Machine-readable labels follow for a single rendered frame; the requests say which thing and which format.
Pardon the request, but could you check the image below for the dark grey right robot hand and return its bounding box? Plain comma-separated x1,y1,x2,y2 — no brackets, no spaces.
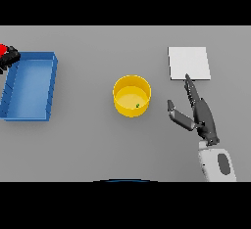
167,72,221,147

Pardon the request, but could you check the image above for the pale square scale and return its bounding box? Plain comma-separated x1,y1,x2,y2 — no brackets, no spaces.
168,46,212,82

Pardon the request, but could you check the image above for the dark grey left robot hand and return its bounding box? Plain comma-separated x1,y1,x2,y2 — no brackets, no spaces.
0,45,22,75

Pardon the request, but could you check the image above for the blue tray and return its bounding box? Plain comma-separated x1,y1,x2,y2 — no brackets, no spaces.
0,51,59,122

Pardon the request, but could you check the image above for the yellow bowl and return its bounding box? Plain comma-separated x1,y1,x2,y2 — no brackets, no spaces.
112,74,152,118

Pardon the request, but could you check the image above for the red beaker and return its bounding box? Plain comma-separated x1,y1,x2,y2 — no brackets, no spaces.
0,43,10,58

